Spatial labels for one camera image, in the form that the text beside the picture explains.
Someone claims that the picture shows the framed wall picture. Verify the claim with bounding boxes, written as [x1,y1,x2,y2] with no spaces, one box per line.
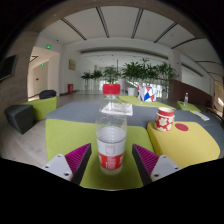
[68,59,77,71]

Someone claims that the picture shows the red white floral mug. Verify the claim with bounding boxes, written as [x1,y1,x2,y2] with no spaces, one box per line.
[154,107,176,133]

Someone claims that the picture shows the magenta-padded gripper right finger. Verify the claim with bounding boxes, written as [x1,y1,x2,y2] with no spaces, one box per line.
[131,143,182,186]

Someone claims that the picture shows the row of potted green plants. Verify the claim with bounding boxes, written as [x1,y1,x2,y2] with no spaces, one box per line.
[80,58,178,98]

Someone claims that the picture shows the lime green ottoman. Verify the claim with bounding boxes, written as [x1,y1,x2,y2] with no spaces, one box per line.
[22,96,58,122]

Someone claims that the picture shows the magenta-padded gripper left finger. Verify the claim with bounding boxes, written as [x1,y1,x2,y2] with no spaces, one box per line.
[42,143,93,186]

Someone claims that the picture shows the yellow white booklet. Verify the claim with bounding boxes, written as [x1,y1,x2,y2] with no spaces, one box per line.
[189,110,211,122]

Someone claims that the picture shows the clear red-capped water bottle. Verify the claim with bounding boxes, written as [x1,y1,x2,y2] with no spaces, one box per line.
[95,83,128,176]

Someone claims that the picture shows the red white blue polyhedron box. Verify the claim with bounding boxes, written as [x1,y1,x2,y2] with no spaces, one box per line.
[137,85,158,103]

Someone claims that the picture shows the black wall monitor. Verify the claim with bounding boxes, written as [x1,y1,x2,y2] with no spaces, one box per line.
[0,54,18,83]

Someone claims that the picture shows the small clear water bottle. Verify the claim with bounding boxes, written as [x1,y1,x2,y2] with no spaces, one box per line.
[183,92,190,108]

